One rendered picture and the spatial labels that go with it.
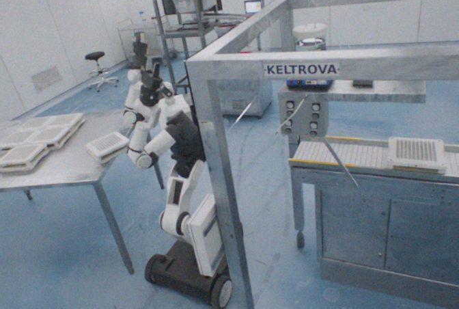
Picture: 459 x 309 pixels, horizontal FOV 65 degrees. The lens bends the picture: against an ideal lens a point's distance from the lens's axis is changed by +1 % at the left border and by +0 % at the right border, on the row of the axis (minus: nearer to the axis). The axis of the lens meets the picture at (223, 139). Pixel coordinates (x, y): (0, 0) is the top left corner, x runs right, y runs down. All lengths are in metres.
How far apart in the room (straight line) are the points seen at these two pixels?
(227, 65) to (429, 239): 1.55
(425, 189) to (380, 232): 0.41
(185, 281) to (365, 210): 1.18
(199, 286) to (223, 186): 1.24
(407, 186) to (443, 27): 5.14
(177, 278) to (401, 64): 1.95
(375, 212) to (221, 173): 1.12
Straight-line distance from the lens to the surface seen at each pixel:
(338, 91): 1.69
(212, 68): 1.04
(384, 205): 2.08
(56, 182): 2.48
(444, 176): 1.90
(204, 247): 1.33
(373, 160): 2.01
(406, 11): 6.78
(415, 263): 2.34
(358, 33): 6.87
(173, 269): 2.53
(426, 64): 0.93
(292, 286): 2.56
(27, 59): 6.70
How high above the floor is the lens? 2.01
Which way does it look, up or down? 28 degrees down
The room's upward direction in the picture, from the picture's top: 10 degrees counter-clockwise
